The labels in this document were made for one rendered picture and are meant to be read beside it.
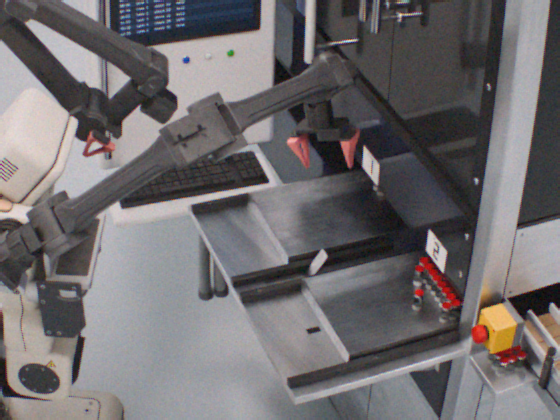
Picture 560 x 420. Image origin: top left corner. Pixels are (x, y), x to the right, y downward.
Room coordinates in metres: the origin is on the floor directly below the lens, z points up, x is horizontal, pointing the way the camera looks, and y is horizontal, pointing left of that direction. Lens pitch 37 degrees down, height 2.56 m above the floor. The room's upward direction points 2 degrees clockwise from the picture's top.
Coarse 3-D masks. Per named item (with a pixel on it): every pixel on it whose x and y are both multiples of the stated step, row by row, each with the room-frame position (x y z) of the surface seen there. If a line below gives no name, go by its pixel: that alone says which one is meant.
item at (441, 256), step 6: (432, 234) 1.93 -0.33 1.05; (432, 240) 1.92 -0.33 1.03; (426, 246) 1.94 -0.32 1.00; (432, 246) 1.92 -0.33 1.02; (432, 252) 1.92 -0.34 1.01; (438, 252) 1.89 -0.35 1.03; (444, 252) 1.87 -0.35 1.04; (432, 258) 1.91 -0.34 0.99; (438, 258) 1.89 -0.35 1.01; (444, 258) 1.87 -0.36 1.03; (438, 264) 1.89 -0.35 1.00; (444, 264) 1.87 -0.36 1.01
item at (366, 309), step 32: (416, 256) 2.03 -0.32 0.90; (320, 288) 1.93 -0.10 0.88; (352, 288) 1.94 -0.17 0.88; (384, 288) 1.94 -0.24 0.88; (416, 288) 1.94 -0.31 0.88; (320, 320) 1.82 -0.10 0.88; (352, 320) 1.83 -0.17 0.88; (384, 320) 1.83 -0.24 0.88; (416, 320) 1.83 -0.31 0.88; (448, 320) 1.83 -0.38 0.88; (352, 352) 1.70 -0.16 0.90
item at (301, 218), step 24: (264, 192) 2.25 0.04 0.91; (288, 192) 2.28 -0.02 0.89; (312, 192) 2.29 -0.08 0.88; (336, 192) 2.30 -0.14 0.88; (360, 192) 2.30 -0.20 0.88; (264, 216) 2.16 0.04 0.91; (288, 216) 2.19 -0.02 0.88; (312, 216) 2.20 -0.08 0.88; (336, 216) 2.20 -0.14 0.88; (360, 216) 2.20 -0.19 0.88; (384, 216) 2.20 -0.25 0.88; (288, 240) 2.10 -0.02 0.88; (312, 240) 2.10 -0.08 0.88; (336, 240) 2.11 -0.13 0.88; (360, 240) 2.07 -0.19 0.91; (384, 240) 2.09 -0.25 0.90
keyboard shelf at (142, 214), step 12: (264, 168) 2.50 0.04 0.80; (228, 192) 2.39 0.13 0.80; (240, 192) 2.39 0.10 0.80; (156, 204) 2.33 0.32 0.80; (168, 204) 2.33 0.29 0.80; (180, 204) 2.33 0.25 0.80; (120, 216) 2.27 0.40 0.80; (132, 216) 2.27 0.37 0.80; (144, 216) 2.28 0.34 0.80; (156, 216) 2.28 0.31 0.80; (168, 216) 2.29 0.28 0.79; (180, 216) 2.30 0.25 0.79
